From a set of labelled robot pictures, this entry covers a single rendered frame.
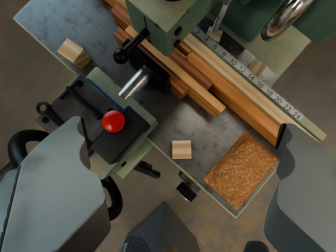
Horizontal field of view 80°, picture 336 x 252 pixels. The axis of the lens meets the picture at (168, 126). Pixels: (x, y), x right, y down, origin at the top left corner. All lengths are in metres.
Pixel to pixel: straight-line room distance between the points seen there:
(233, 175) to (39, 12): 0.50
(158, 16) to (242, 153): 0.27
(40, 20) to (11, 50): 1.25
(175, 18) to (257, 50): 0.36
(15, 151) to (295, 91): 1.49
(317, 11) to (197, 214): 1.19
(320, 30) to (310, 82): 1.23
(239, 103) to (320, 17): 0.17
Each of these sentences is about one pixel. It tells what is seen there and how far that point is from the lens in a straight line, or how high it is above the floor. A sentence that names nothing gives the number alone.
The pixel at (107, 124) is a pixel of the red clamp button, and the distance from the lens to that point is 0.28.
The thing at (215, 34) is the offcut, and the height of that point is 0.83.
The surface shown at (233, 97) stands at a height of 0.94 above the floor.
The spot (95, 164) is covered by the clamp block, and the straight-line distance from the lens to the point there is 0.35.
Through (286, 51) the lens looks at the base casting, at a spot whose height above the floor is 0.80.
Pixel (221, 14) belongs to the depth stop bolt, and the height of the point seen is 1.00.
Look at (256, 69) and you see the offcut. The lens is 0.53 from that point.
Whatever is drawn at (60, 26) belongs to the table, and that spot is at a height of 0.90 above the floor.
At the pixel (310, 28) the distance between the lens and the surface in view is 0.43.
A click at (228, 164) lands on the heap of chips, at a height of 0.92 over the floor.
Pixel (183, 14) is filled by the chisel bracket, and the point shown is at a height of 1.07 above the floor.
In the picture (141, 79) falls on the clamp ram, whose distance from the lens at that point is 0.35.
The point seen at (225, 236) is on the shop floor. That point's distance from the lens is 1.45.
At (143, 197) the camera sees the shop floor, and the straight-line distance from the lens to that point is 1.34.
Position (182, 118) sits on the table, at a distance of 0.40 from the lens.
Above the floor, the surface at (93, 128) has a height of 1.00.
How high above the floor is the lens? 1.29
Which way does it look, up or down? 85 degrees down
